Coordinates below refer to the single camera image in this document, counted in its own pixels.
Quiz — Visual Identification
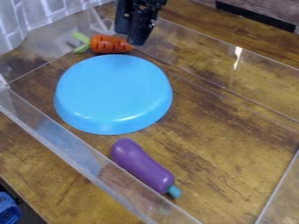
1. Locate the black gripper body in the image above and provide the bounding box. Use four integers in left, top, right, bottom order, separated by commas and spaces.
134, 0, 168, 7

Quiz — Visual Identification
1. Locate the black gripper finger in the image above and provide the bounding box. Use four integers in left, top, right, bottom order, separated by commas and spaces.
127, 4, 160, 46
115, 0, 134, 34

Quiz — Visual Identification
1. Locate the orange toy carrot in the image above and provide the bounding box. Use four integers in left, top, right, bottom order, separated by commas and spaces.
72, 32, 135, 53

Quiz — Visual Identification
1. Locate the blue upside-down bowl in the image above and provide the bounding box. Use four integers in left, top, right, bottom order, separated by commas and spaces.
54, 54, 174, 135

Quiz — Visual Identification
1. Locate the white patterned curtain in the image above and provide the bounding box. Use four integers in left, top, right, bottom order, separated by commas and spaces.
0, 0, 114, 54

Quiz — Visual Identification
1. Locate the purple toy eggplant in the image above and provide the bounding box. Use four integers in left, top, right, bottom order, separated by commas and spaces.
111, 138, 183, 199

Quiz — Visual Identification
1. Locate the blue object at corner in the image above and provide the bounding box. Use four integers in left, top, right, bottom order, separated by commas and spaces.
0, 192, 22, 224

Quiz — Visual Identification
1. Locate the clear acrylic tray wall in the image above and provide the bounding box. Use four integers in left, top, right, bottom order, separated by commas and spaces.
0, 0, 299, 224

